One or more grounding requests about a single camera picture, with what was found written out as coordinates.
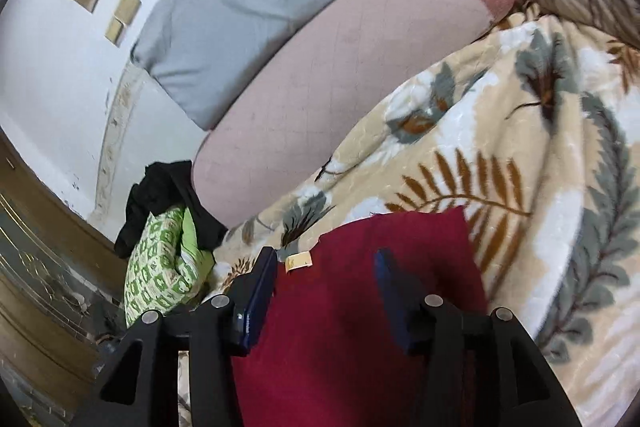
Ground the beige wall switch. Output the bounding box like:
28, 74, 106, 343
104, 17, 126, 44
114, 0, 142, 26

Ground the black garment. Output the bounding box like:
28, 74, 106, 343
114, 160, 228, 260

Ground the dark red sweater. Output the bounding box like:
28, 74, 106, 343
230, 206, 491, 427

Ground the green patterned pillow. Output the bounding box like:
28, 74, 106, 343
123, 206, 216, 328

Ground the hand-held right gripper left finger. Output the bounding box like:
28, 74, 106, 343
72, 247, 278, 427

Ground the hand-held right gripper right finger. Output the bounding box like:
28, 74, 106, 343
374, 248, 583, 427

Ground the lime green cloth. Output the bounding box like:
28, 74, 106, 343
180, 207, 217, 280

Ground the floral beige blanket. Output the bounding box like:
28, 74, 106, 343
177, 2, 640, 427

